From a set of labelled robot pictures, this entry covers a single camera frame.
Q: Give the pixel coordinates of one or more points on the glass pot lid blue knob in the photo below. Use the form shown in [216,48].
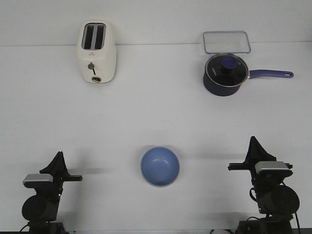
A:
[227,69]

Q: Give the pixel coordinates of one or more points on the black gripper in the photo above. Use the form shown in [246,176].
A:
[59,178]
[259,182]

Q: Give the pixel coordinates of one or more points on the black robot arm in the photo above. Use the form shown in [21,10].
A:
[41,209]
[277,202]

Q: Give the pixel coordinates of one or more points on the dark blue saucepan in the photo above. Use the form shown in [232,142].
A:
[227,90]

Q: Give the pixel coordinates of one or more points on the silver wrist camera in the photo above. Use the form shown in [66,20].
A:
[34,180]
[275,168]

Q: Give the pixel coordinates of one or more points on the blue plastic bowl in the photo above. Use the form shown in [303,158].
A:
[160,166]

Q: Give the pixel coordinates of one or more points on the cream two-slot toaster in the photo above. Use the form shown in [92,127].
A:
[96,51]

